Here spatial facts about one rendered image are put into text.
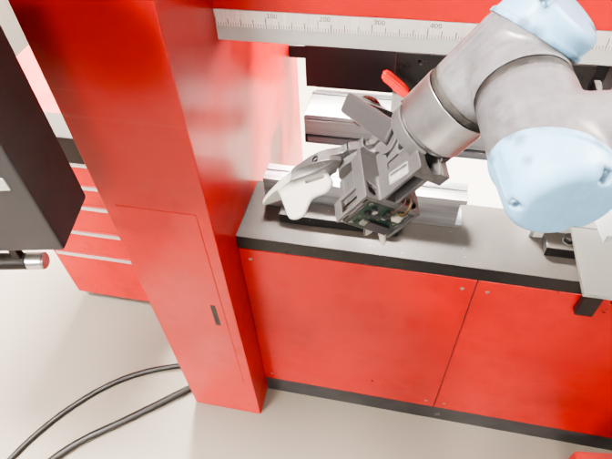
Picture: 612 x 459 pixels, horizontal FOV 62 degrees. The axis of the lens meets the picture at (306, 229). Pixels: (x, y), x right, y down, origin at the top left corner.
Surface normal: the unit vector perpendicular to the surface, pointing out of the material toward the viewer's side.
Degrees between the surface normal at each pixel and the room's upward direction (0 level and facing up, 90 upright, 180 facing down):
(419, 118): 67
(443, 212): 90
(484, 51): 52
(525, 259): 0
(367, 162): 34
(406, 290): 90
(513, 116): 44
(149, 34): 90
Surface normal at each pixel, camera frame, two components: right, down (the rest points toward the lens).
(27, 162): 1.00, -0.02
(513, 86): -0.62, -0.44
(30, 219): 0.00, 0.74
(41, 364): -0.04, -0.67
